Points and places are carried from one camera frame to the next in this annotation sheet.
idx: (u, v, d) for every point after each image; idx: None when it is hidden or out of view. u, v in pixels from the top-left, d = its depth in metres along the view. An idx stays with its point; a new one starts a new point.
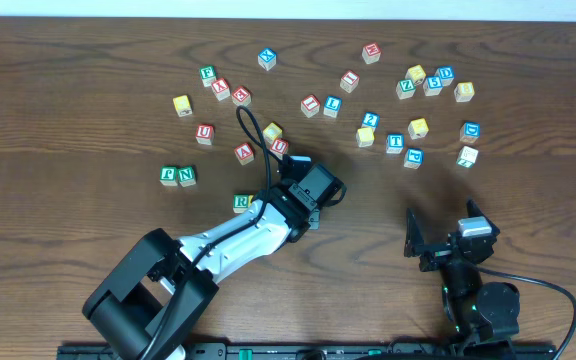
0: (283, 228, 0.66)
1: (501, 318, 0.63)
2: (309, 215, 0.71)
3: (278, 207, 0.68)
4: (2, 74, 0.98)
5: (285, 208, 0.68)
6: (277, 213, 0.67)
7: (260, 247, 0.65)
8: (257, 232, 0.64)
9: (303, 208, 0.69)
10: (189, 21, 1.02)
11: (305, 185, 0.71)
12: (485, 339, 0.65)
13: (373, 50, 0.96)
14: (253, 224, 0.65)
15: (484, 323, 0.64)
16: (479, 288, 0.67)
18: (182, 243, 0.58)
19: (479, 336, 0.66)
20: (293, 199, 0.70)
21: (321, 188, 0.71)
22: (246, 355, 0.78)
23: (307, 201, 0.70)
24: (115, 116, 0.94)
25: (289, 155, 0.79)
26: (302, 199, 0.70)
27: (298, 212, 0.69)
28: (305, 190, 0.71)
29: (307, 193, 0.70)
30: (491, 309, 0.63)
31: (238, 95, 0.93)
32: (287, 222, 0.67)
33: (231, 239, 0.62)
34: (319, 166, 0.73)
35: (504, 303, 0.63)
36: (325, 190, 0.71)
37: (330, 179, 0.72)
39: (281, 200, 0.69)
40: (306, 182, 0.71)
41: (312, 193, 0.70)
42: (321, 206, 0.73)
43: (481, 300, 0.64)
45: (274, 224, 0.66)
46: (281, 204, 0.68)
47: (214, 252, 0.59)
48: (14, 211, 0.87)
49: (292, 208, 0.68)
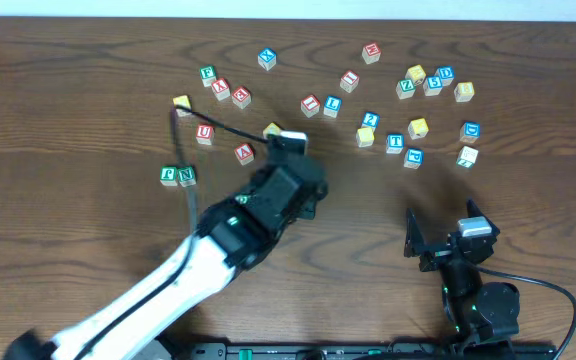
0: (218, 276, 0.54)
1: (501, 319, 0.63)
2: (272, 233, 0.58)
3: (210, 250, 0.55)
4: (2, 74, 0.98)
5: (226, 243, 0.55)
6: (206, 262, 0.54)
7: (190, 301, 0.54)
8: (178, 292, 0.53)
9: (256, 231, 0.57)
10: (189, 21, 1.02)
11: (265, 195, 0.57)
12: (485, 339, 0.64)
13: (373, 50, 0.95)
14: (172, 281, 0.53)
15: (484, 323, 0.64)
16: (479, 289, 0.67)
18: (58, 343, 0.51)
19: (478, 336, 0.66)
20: (241, 222, 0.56)
21: (283, 198, 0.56)
22: (246, 355, 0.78)
23: (268, 215, 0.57)
24: (116, 116, 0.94)
25: (281, 135, 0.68)
26: (261, 212, 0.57)
27: (242, 245, 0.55)
28: (265, 200, 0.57)
29: (268, 204, 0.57)
30: (491, 309, 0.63)
31: (238, 95, 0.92)
32: (223, 265, 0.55)
33: (141, 310, 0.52)
34: (281, 166, 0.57)
35: (504, 304, 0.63)
36: (291, 198, 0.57)
37: (296, 185, 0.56)
39: (219, 231, 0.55)
40: (269, 190, 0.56)
41: (274, 204, 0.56)
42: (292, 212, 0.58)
43: (481, 301, 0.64)
45: (202, 274, 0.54)
46: (218, 239, 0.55)
47: (104, 343, 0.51)
48: (16, 211, 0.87)
49: (235, 241, 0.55)
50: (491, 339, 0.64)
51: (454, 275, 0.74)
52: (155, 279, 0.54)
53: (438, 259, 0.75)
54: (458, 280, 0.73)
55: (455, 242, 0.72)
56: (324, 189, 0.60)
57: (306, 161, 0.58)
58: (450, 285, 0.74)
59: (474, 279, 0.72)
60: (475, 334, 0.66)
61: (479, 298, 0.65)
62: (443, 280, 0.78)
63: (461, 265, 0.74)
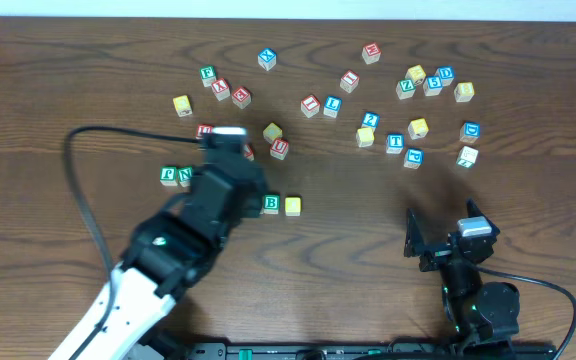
0: (148, 310, 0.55)
1: (501, 319, 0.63)
2: (210, 241, 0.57)
3: (136, 284, 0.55)
4: (2, 74, 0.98)
5: (161, 263, 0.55)
6: (132, 297, 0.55)
7: (126, 342, 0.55)
8: (110, 335, 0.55)
9: (193, 243, 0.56)
10: (189, 21, 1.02)
11: (199, 201, 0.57)
12: (485, 339, 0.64)
13: (373, 50, 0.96)
14: (101, 329, 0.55)
15: (484, 323, 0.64)
16: (478, 288, 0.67)
18: None
19: (479, 336, 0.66)
20: (175, 236, 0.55)
21: (218, 201, 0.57)
22: (246, 355, 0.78)
23: (203, 225, 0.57)
24: (116, 116, 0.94)
25: (214, 131, 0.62)
26: (198, 222, 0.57)
27: (178, 262, 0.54)
28: (200, 206, 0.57)
29: (203, 212, 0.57)
30: (491, 309, 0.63)
31: (238, 95, 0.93)
32: (156, 294, 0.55)
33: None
34: (210, 169, 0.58)
35: (504, 304, 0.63)
36: (227, 200, 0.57)
37: (230, 186, 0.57)
39: (150, 252, 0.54)
40: (201, 197, 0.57)
41: (208, 213, 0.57)
42: (229, 216, 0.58)
43: (480, 301, 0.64)
45: (130, 312, 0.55)
46: (150, 262, 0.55)
47: None
48: (16, 211, 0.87)
49: (167, 262, 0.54)
50: (491, 339, 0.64)
51: (454, 275, 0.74)
52: (88, 325, 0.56)
53: (437, 259, 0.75)
54: (458, 280, 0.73)
55: (455, 242, 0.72)
56: (261, 184, 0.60)
57: (242, 160, 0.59)
58: (450, 285, 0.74)
59: (474, 278, 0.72)
60: (475, 334, 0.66)
61: (479, 297, 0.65)
62: (443, 280, 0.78)
63: (461, 265, 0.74)
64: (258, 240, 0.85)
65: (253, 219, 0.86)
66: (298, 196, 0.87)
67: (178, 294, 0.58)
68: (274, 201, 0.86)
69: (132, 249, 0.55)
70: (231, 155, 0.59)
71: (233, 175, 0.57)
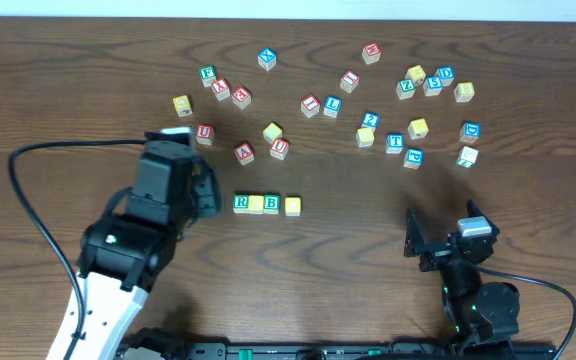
0: (120, 304, 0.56)
1: (501, 318, 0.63)
2: (164, 222, 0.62)
3: (102, 283, 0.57)
4: (2, 74, 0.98)
5: (119, 258, 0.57)
6: (102, 298, 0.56)
7: (108, 342, 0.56)
8: (90, 339, 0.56)
9: (145, 232, 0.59)
10: (189, 21, 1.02)
11: (143, 190, 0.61)
12: (486, 339, 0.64)
13: (373, 50, 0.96)
14: (79, 337, 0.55)
15: (484, 323, 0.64)
16: (478, 289, 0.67)
18: None
19: (479, 336, 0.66)
20: (126, 230, 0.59)
21: (159, 185, 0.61)
22: (246, 355, 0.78)
23: (154, 209, 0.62)
24: (116, 116, 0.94)
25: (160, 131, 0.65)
26: (147, 209, 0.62)
27: (134, 252, 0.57)
28: (146, 195, 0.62)
29: (150, 199, 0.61)
30: (491, 309, 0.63)
31: (239, 95, 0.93)
32: (123, 288, 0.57)
33: None
34: (144, 159, 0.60)
35: (504, 304, 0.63)
36: (169, 181, 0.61)
37: (167, 167, 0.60)
39: (105, 251, 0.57)
40: (143, 186, 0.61)
41: (155, 197, 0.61)
42: (176, 193, 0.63)
43: (480, 302, 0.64)
45: (104, 312, 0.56)
46: (108, 260, 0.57)
47: None
48: (16, 211, 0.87)
49: (125, 254, 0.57)
50: (490, 339, 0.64)
51: (454, 275, 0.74)
52: (64, 338, 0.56)
53: (438, 260, 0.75)
54: (458, 280, 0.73)
55: (455, 242, 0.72)
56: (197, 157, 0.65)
57: (172, 144, 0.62)
58: (450, 285, 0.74)
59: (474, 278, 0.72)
60: (475, 333, 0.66)
61: (479, 298, 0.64)
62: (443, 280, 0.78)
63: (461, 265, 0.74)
64: (258, 240, 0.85)
65: (253, 219, 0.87)
66: (298, 197, 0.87)
67: (147, 284, 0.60)
68: (274, 202, 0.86)
69: (87, 254, 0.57)
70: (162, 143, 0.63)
71: (167, 157, 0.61)
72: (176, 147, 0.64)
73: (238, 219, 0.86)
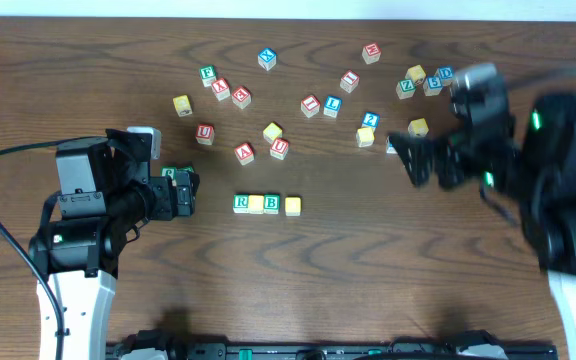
0: (92, 291, 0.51)
1: None
2: (104, 209, 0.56)
3: (69, 278, 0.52)
4: (2, 74, 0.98)
5: (74, 252, 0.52)
6: (74, 290, 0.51)
7: (97, 330, 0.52)
8: (76, 332, 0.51)
9: (87, 222, 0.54)
10: (189, 21, 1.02)
11: (71, 187, 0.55)
12: (565, 167, 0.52)
13: (373, 50, 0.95)
14: (64, 334, 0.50)
15: (557, 135, 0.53)
16: (546, 173, 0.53)
18: None
19: (560, 178, 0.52)
20: (70, 226, 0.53)
21: (84, 175, 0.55)
22: (246, 355, 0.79)
23: (90, 201, 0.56)
24: (116, 116, 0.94)
25: (110, 129, 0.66)
26: (84, 203, 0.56)
27: (85, 240, 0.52)
28: (75, 190, 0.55)
29: (80, 193, 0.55)
30: None
31: (238, 95, 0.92)
32: (88, 276, 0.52)
33: None
34: (58, 156, 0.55)
35: None
36: (92, 168, 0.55)
37: (84, 155, 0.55)
39: (56, 249, 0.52)
40: (68, 183, 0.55)
41: (86, 189, 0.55)
42: (105, 180, 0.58)
43: (556, 128, 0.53)
45: (80, 302, 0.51)
46: (64, 257, 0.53)
47: None
48: (17, 212, 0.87)
49: (77, 245, 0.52)
50: None
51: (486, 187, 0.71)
52: (47, 345, 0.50)
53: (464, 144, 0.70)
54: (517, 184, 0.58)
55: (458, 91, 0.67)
56: (115, 143, 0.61)
57: (83, 139, 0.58)
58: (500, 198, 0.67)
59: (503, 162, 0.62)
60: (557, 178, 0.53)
61: (550, 129, 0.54)
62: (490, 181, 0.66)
63: (494, 158, 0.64)
64: (258, 240, 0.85)
65: (254, 219, 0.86)
66: (298, 197, 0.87)
67: (112, 269, 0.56)
68: (274, 202, 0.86)
69: (42, 260, 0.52)
70: (76, 139, 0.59)
71: (81, 147, 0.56)
72: (86, 140, 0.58)
73: (239, 219, 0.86)
